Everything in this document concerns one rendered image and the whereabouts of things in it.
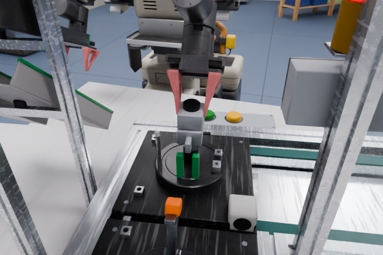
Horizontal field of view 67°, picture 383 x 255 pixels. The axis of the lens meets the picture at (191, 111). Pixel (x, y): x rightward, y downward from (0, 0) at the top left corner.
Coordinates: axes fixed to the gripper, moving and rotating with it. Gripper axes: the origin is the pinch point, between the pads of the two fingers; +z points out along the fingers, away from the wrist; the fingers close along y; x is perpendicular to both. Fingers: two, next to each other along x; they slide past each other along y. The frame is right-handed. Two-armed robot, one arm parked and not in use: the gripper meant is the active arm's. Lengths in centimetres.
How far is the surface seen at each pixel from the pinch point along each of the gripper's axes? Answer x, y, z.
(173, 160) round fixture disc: 6.1, -3.1, 9.4
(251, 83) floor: 269, 41, -58
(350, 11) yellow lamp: -22.8, 16.1, -9.0
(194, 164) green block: 0.3, 1.4, 9.2
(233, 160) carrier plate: 10.1, 8.7, 8.6
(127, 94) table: 56, -30, -9
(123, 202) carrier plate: -0.6, -10.1, 16.8
